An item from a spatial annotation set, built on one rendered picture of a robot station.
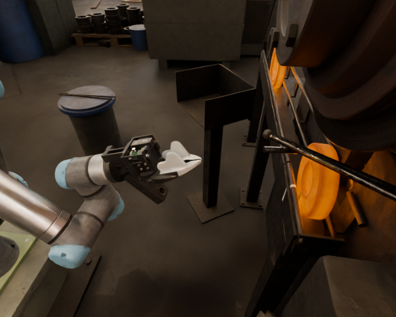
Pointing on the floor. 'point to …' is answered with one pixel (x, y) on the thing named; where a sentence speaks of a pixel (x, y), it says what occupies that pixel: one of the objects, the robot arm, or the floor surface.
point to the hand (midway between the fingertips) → (196, 163)
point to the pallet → (108, 26)
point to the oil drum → (13, 31)
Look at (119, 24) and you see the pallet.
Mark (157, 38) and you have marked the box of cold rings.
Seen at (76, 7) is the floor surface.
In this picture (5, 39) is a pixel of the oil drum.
